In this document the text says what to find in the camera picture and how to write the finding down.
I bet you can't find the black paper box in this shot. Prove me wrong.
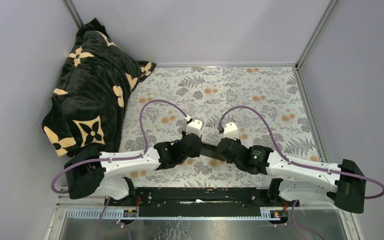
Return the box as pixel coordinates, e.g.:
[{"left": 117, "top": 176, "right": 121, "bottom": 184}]
[{"left": 200, "top": 142, "right": 225, "bottom": 162}]

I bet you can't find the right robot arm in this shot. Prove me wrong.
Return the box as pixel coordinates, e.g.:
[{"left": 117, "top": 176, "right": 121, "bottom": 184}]
[{"left": 216, "top": 137, "right": 366, "bottom": 214}]

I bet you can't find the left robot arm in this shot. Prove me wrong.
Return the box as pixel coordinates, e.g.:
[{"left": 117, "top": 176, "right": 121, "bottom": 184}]
[{"left": 64, "top": 133, "right": 202, "bottom": 206}]

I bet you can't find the floral tablecloth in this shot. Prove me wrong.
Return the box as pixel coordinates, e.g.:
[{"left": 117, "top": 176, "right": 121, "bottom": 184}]
[{"left": 111, "top": 65, "right": 328, "bottom": 189}]

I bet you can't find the black floral blanket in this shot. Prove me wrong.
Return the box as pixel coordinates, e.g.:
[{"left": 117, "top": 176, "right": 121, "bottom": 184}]
[{"left": 41, "top": 19, "right": 156, "bottom": 157}]

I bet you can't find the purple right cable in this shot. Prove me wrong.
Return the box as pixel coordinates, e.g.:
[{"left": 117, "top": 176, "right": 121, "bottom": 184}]
[{"left": 217, "top": 105, "right": 384, "bottom": 240}]

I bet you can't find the purple cable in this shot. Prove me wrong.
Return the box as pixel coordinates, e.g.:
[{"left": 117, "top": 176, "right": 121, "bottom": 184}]
[
  {"left": 50, "top": 98, "right": 196, "bottom": 196},
  {"left": 217, "top": 105, "right": 384, "bottom": 240}
]

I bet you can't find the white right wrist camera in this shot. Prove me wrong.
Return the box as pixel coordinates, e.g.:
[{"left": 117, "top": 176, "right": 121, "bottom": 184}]
[{"left": 221, "top": 122, "right": 240, "bottom": 141}]

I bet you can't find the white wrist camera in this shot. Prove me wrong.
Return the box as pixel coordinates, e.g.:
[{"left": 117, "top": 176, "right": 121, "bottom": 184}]
[
  {"left": 221, "top": 122, "right": 240, "bottom": 141},
  {"left": 185, "top": 119, "right": 204, "bottom": 138}
]

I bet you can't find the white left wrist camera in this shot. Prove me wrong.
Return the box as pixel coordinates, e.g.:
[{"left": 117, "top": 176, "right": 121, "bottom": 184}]
[{"left": 185, "top": 119, "right": 204, "bottom": 138}]

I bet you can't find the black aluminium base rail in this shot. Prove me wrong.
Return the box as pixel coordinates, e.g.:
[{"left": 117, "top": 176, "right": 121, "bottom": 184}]
[{"left": 58, "top": 186, "right": 353, "bottom": 220}]

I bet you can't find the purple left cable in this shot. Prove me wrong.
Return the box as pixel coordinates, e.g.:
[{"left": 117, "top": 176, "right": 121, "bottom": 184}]
[{"left": 50, "top": 98, "right": 196, "bottom": 196}]

